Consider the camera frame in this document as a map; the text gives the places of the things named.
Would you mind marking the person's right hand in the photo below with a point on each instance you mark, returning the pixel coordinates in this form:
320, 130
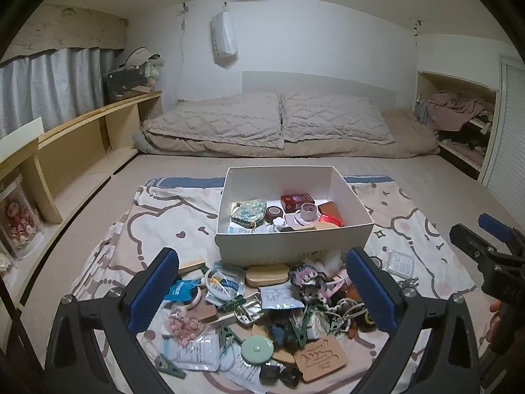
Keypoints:
493, 330

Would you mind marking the cream plastic tray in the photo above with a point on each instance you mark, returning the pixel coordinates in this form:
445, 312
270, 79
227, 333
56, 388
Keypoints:
248, 312

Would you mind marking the red plastic item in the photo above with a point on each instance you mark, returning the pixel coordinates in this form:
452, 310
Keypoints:
330, 220

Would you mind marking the dark brown wooden block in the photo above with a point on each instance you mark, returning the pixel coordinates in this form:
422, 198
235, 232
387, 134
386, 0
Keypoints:
203, 312

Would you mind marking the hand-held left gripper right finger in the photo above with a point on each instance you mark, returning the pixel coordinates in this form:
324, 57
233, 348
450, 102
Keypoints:
371, 291

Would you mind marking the beige printed valance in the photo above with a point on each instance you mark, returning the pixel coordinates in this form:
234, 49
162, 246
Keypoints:
61, 28

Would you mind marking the grey quilted duvet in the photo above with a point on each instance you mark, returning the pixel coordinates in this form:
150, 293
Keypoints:
332, 117

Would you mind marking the crumpled clear plastic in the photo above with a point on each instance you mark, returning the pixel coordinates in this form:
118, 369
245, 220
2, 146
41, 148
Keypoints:
328, 260

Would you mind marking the pink and blue crochet piece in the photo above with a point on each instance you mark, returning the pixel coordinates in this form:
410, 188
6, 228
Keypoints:
307, 275

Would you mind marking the blue and white packet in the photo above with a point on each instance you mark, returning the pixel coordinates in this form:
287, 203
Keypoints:
223, 287

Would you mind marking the clear packet with blue edge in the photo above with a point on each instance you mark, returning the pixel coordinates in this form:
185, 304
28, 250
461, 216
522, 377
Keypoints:
192, 351

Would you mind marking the grey curtain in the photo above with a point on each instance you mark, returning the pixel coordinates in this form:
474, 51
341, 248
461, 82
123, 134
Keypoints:
53, 86

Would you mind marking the large green clothespin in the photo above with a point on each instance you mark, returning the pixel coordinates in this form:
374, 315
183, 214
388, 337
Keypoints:
299, 328

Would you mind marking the white charger block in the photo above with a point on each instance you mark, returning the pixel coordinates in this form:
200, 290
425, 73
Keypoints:
316, 321

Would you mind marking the slim green clothespin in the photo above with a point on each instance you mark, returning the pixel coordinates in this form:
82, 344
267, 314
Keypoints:
231, 303

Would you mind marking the plush toy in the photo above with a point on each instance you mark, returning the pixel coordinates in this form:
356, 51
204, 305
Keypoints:
154, 70

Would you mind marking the dark blue packet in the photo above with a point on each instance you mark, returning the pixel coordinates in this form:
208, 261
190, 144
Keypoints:
182, 289

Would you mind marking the small dark green clip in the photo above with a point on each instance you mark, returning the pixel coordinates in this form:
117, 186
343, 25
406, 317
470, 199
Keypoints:
170, 367
227, 334

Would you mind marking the metal clasp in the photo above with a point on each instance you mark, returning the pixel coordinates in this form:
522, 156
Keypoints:
408, 283

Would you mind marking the brown leather wallet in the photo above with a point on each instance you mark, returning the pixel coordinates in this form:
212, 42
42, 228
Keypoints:
329, 206

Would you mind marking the mint green round tape measure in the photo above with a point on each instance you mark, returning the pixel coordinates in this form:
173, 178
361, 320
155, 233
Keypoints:
256, 349

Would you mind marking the black square rubber cap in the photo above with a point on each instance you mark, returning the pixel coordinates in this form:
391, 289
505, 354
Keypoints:
290, 375
268, 373

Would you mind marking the glass jar with doll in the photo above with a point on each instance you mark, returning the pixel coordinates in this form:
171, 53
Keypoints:
18, 221

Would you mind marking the printed blanket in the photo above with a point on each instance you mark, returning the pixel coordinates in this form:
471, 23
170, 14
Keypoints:
123, 234

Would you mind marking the brown and blue crochet piece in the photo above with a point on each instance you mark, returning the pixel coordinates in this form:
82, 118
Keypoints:
281, 332

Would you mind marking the wooden shelf unit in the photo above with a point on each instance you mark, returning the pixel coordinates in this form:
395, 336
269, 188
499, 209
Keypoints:
82, 143

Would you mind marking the beige fleece bedding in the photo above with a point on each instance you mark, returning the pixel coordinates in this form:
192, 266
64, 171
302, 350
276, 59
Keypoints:
410, 139

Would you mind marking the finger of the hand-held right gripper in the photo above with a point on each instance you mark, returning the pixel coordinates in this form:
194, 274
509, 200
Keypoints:
469, 240
494, 223

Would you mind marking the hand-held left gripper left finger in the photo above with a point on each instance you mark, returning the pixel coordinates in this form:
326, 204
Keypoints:
156, 291

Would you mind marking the white louvered door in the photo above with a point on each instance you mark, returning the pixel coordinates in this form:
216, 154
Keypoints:
506, 139

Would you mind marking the black round tin gold print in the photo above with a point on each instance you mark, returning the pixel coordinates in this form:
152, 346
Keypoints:
367, 319

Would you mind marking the white hat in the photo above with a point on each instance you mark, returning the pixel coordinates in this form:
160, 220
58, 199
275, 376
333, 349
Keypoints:
137, 56

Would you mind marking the white printed plastic packet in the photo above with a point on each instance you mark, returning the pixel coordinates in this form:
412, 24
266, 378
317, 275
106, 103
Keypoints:
240, 373

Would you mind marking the bag of pink beads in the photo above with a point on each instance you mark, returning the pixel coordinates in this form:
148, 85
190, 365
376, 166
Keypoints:
184, 324

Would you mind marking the carved wooden plaque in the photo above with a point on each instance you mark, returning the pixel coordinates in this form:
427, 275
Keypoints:
322, 357

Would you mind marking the oval wooden box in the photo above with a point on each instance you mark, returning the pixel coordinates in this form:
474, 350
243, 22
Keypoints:
266, 275

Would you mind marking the pale wooden slat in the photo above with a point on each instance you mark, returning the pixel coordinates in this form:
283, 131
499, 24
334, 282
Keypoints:
192, 265

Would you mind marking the brown tape roll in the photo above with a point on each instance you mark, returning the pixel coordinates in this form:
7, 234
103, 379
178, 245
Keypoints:
274, 213

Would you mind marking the pile of clothes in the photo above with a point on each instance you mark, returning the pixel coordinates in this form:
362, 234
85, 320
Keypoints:
455, 108

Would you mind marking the clear glass bottle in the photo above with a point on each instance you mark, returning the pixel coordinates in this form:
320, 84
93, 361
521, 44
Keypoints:
398, 262

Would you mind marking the red small box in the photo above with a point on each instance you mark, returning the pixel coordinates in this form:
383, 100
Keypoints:
296, 201

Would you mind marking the black bag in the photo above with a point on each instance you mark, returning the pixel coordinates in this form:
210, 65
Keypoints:
123, 84

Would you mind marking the closet alcove shelf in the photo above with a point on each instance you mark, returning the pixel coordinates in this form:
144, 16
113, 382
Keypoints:
455, 152

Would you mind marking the light wooden block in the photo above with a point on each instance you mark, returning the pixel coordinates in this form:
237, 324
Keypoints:
283, 355

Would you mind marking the white headboard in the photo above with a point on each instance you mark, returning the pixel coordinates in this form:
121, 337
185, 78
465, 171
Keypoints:
320, 84

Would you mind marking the white cardboard storage box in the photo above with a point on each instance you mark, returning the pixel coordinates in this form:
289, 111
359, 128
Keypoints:
295, 242

